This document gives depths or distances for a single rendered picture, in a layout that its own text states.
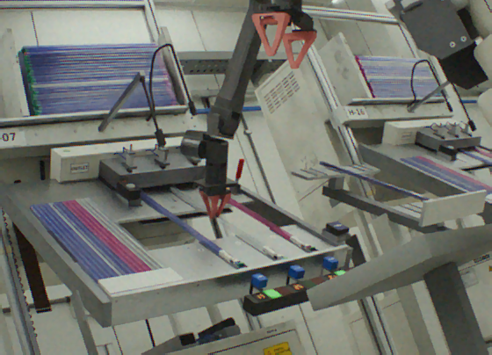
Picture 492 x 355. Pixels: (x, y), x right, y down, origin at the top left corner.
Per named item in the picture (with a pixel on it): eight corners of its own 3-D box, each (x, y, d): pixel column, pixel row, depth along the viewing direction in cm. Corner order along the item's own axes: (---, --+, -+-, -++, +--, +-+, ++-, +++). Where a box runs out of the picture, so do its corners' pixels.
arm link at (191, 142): (220, 113, 177) (237, 119, 184) (184, 108, 182) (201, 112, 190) (211, 161, 177) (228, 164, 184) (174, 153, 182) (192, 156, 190)
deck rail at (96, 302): (111, 326, 136) (112, 300, 134) (103, 328, 135) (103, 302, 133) (3, 200, 188) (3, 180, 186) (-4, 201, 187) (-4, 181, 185)
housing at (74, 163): (196, 184, 226) (201, 142, 221) (59, 202, 196) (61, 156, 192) (183, 177, 232) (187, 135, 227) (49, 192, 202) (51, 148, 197)
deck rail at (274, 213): (348, 269, 178) (353, 248, 176) (343, 271, 177) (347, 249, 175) (195, 177, 230) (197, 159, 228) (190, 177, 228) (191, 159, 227)
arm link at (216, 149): (220, 141, 177) (233, 138, 182) (198, 137, 180) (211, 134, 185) (220, 168, 179) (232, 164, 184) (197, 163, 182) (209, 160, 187)
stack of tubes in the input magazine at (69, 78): (179, 105, 227) (157, 39, 234) (37, 116, 196) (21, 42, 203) (162, 124, 236) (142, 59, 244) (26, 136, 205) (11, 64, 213)
